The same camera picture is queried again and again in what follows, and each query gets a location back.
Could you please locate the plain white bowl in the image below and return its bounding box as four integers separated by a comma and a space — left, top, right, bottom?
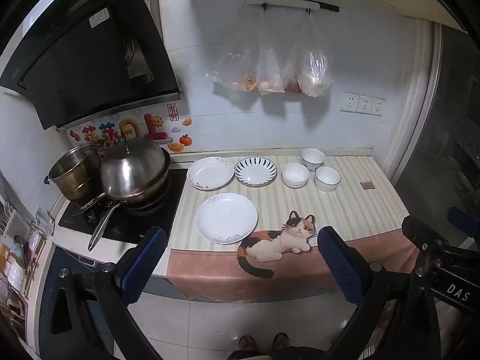
281, 163, 310, 189

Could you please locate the white plate with blue stripes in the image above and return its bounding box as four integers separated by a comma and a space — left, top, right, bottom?
234, 156, 278, 188

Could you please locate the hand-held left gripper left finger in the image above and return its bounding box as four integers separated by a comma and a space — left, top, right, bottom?
39, 226, 167, 360

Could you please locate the clear plastic bag with food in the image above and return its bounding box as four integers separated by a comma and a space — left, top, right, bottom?
205, 11, 260, 92
298, 13, 334, 98
256, 9, 286, 96
283, 15, 305, 94

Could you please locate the white bowl with blue rim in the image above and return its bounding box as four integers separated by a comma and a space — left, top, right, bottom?
314, 166, 342, 193

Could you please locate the colourful wall sticker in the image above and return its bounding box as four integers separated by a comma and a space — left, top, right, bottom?
69, 103, 194, 154

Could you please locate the black gas stove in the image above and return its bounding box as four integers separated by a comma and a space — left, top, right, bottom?
58, 168, 188, 244

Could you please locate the person's right foot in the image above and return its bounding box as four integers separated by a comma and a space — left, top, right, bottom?
271, 332, 290, 352

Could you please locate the person's foot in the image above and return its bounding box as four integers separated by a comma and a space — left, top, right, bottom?
271, 332, 290, 352
238, 335, 257, 354

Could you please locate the striped cat print tablecloth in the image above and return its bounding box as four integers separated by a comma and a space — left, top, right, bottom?
166, 155, 419, 304

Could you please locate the black range hood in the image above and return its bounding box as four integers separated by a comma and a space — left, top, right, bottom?
0, 0, 184, 132

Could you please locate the steel wok with long handle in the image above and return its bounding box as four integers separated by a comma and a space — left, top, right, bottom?
73, 149, 172, 252

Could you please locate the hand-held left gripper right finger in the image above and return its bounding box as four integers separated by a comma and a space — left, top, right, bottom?
317, 226, 440, 360

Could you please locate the white bowl with patterned side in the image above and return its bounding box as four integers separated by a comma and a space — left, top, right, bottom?
301, 148, 326, 172

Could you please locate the wall hook rail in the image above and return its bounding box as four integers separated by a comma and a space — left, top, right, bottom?
245, 0, 340, 13

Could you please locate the cluttered storage shelf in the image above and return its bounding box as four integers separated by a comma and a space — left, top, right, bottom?
0, 180, 51, 346

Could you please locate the stainless steel wok lid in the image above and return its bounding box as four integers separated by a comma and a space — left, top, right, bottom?
100, 131, 166, 198

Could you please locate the dark blue base cabinet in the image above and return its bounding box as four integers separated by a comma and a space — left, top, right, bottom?
37, 245, 226, 360

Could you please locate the white wall power socket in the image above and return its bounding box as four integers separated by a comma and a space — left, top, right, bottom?
369, 97, 387, 117
356, 95, 374, 116
340, 92, 360, 114

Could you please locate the glass door with white frame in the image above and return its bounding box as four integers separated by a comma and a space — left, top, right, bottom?
384, 19, 480, 233

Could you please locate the white plate with floral print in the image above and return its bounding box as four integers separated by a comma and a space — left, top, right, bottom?
187, 156, 234, 190

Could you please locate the stainless steel stock pot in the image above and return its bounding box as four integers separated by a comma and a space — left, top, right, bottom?
45, 142, 104, 202

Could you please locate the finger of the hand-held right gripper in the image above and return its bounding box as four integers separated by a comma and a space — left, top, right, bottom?
401, 215, 447, 251
447, 207, 480, 238

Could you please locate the white plate with grey swirls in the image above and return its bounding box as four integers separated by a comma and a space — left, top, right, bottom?
195, 193, 259, 245

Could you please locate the person's left foot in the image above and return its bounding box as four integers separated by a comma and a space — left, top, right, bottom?
238, 335, 257, 354

